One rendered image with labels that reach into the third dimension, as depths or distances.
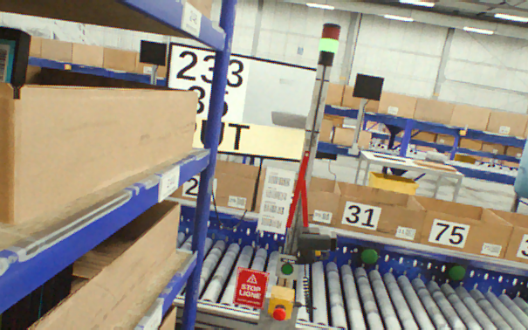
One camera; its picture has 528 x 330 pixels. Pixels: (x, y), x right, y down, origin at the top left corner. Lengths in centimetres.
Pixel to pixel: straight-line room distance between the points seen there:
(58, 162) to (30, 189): 3
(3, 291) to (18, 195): 8
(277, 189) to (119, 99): 75
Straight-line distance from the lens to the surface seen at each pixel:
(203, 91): 112
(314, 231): 108
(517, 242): 202
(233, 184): 174
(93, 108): 37
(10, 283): 27
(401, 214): 179
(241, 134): 114
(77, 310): 44
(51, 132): 33
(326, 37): 107
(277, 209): 111
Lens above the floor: 146
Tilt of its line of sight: 12 degrees down
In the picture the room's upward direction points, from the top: 9 degrees clockwise
